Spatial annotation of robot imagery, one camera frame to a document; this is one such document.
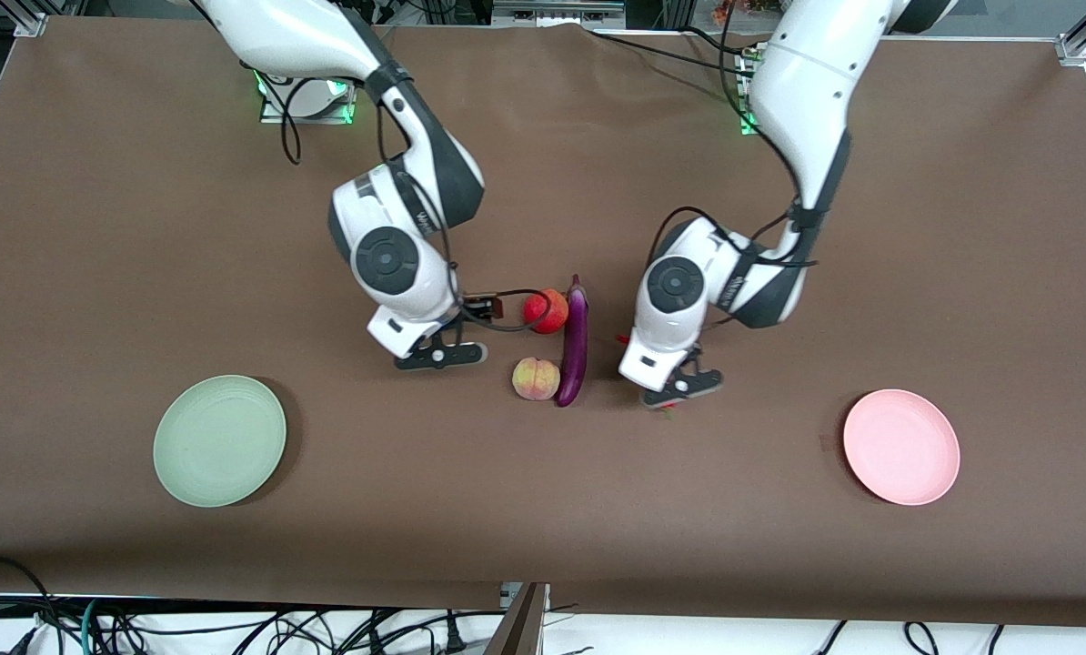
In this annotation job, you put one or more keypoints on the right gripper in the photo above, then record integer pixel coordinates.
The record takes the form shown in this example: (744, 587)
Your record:
(480, 308)

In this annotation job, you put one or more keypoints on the long purple eggplant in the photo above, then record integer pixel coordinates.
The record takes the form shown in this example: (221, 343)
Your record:
(576, 346)

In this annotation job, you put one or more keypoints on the red apple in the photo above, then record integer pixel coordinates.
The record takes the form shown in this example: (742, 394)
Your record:
(546, 311)

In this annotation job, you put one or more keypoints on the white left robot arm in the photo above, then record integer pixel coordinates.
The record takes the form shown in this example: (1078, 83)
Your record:
(807, 100)

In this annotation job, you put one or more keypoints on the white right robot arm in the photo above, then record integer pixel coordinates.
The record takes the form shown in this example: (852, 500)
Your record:
(279, 36)

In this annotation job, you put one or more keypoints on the yellow pink peach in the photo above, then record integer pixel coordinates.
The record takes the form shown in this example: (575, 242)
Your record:
(536, 379)

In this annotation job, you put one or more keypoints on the pale green round plate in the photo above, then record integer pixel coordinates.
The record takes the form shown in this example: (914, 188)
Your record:
(220, 441)

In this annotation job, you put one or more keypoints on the pink round plate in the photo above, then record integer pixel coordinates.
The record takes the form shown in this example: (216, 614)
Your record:
(902, 448)

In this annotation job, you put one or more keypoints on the brown table cover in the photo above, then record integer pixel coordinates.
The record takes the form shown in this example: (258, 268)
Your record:
(143, 255)

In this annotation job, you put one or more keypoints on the brown wooden divider board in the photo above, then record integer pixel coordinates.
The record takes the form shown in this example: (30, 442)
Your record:
(520, 623)

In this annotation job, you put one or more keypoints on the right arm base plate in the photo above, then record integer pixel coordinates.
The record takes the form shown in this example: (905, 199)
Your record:
(311, 100)

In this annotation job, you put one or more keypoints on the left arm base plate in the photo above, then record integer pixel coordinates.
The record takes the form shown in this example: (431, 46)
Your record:
(745, 91)

